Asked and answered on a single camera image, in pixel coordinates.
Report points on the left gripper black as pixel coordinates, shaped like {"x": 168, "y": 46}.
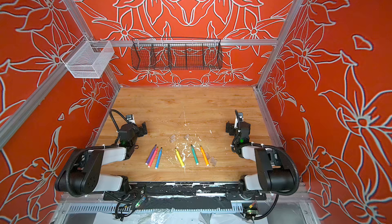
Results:
{"x": 140, "y": 129}

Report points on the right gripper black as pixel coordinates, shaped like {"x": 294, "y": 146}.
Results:
{"x": 231, "y": 129}

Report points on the pink marker pen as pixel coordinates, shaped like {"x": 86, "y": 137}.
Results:
{"x": 153, "y": 157}

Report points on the blue marker pen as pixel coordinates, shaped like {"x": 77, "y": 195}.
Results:
{"x": 158, "y": 158}

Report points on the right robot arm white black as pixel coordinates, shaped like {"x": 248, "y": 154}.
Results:
{"x": 276, "y": 171}

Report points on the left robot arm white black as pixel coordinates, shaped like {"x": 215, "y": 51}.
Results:
{"x": 82, "y": 175}

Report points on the purple marker pen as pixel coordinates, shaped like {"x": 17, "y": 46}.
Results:
{"x": 150, "y": 155}

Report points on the orange marker pen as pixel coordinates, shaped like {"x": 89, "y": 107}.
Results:
{"x": 204, "y": 156}

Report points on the yellow marker pen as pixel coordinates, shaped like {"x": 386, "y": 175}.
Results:
{"x": 179, "y": 158}

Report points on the green marker pen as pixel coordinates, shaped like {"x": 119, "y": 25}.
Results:
{"x": 194, "y": 155}

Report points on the clear plastic bin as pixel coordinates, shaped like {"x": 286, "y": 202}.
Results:
{"x": 88, "y": 59}

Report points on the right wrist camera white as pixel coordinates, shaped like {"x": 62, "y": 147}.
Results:
{"x": 238, "y": 120}

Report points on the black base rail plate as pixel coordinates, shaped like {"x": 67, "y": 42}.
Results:
{"x": 224, "y": 190}

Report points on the black wire basket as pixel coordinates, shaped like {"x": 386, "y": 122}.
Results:
{"x": 178, "y": 54}

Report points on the grey slotted cable duct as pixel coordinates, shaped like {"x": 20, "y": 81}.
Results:
{"x": 75, "y": 208}

